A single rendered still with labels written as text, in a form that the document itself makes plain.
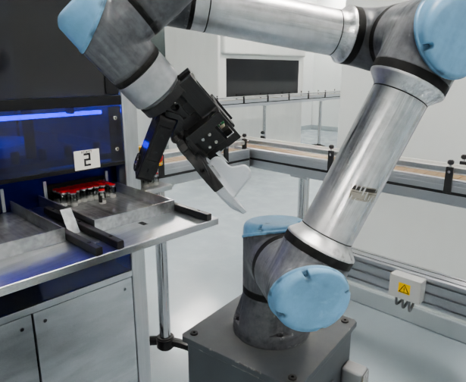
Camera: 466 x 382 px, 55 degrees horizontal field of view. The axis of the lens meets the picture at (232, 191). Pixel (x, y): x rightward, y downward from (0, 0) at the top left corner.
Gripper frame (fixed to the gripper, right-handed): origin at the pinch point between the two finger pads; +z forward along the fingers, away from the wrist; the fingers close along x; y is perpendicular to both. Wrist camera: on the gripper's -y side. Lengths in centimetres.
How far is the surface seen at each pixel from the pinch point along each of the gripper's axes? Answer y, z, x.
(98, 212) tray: -47, 11, 52
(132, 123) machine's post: -28, 6, 79
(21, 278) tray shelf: -47.4, -5.3, 12.3
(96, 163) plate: -43, 5, 68
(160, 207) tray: -31, 20, 47
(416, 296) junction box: 12, 111, 41
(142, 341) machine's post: -79, 65, 54
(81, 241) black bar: -41.3, 2.9, 26.0
